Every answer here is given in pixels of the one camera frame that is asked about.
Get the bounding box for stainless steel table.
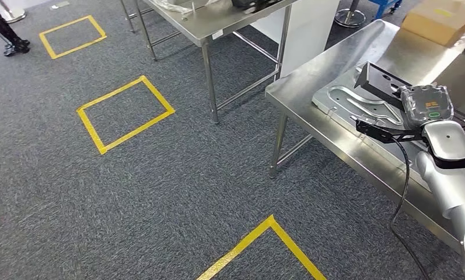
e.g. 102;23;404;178
120;0;299;125

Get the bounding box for person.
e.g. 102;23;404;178
0;0;31;57

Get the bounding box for stainless steel workbench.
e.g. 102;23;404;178
265;19;465;256

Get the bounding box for black items on table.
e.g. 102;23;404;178
232;0;287;12

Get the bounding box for chrome stanchion base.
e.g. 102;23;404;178
0;0;27;23
334;0;368;29

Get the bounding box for black plastic plate part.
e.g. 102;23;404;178
354;61;412;111

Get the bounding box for white panel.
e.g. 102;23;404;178
251;0;340;78

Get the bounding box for blue metal shelf rack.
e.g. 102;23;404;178
367;0;404;20

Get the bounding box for stamped silver metal panel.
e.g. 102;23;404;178
312;65;465;146

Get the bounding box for cardboard box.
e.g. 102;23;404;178
401;0;465;48

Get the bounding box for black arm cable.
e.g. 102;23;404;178
389;137;430;280

